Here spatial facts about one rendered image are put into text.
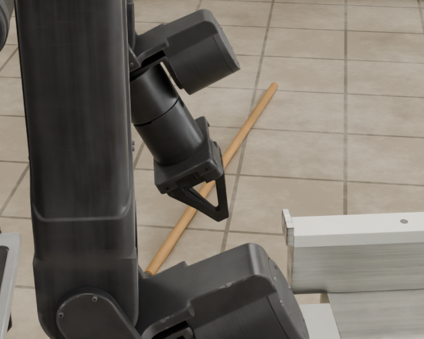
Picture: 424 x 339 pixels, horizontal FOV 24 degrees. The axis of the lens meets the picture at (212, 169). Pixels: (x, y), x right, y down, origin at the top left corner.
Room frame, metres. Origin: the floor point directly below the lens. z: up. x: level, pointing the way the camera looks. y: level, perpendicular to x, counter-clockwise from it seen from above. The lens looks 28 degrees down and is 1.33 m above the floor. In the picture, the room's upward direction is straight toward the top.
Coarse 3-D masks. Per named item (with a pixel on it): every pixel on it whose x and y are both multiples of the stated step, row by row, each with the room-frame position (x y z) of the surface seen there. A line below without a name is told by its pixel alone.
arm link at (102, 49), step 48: (48, 0) 0.46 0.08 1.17; (96, 0) 0.46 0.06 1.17; (48, 48) 0.46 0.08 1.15; (96, 48) 0.46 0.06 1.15; (48, 96) 0.46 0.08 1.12; (96, 96) 0.46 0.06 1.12; (48, 144) 0.46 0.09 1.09; (96, 144) 0.46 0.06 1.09; (48, 192) 0.45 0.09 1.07; (96, 192) 0.46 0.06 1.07; (48, 240) 0.45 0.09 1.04; (96, 240) 0.45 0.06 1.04; (48, 288) 0.45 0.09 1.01; (48, 336) 0.45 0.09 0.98
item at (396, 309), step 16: (336, 304) 0.66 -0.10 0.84; (352, 304) 0.66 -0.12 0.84; (368, 304) 0.66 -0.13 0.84; (384, 304) 0.66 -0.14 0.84; (400, 304) 0.66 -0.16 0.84; (416, 304) 0.66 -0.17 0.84; (336, 320) 0.64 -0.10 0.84; (352, 320) 0.64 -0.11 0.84; (368, 320) 0.64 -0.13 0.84; (384, 320) 0.64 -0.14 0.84; (400, 320) 0.64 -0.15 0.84; (416, 320) 0.64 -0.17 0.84; (352, 336) 0.62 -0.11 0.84; (368, 336) 0.62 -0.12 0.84; (384, 336) 0.62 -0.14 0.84; (400, 336) 0.62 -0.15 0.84; (416, 336) 0.62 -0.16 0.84
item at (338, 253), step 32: (288, 224) 0.68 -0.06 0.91; (320, 224) 0.69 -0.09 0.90; (352, 224) 0.69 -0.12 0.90; (384, 224) 0.69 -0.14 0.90; (416, 224) 0.69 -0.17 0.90; (288, 256) 0.70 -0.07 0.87; (320, 256) 0.68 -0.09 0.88; (352, 256) 0.68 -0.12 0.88; (384, 256) 0.68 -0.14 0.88; (416, 256) 0.68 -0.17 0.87; (320, 288) 0.68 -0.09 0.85; (352, 288) 0.68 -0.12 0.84; (384, 288) 0.68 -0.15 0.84; (416, 288) 0.68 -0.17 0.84
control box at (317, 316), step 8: (312, 304) 0.67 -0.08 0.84; (320, 304) 0.67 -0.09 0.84; (328, 304) 0.67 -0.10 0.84; (304, 312) 0.65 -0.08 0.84; (312, 312) 0.65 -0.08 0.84; (320, 312) 0.65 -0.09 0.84; (328, 312) 0.65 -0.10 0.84; (312, 320) 0.64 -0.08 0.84; (320, 320) 0.64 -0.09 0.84; (328, 320) 0.64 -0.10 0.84; (312, 328) 0.63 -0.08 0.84; (320, 328) 0.63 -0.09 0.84; (328, 328) 0.63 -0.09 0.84; (336, 328) 0.63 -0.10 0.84; (312, 336) 0.62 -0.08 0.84; (320, 336) 0.62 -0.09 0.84; (328, 336) 0.62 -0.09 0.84; (336, 336) 0.62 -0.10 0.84
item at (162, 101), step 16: (144, 64) 0.90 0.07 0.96; (160, 64) 0.92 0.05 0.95; (144, 80) 0.89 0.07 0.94; (160, 80) 0.90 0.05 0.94; (176, 80) 0.90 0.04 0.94; (144, 96) 0.89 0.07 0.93; (160, 96) 0.89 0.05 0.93; (176, 96) 0.91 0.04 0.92; (144, 112) 0.89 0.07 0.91; (160, 112) 0.89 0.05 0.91
